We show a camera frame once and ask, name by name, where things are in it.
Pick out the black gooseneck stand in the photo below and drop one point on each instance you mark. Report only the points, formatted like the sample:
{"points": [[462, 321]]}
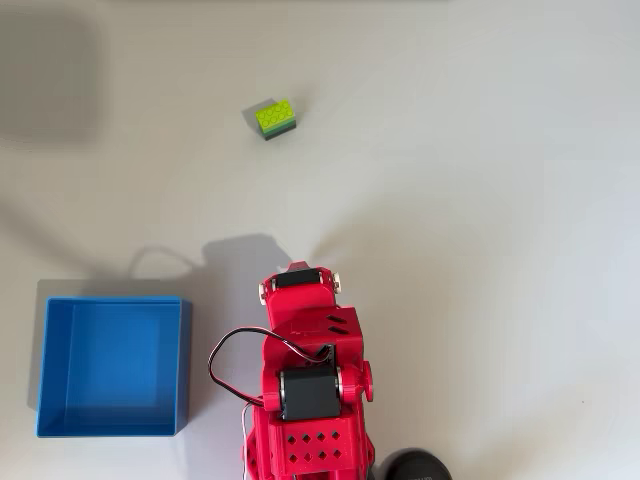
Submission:
{"points": [[415, 467]]}

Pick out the green lego block stack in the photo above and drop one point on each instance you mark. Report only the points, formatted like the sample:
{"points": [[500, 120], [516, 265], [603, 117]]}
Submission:
{"points": [[275, 117]]}

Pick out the red robot arm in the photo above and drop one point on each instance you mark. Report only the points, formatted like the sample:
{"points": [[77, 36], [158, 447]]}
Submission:
{"points": [[310, 325]]}

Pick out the blue plastic box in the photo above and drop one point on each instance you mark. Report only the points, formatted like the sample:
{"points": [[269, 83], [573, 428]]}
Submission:
{"points": [[115, 360]]}

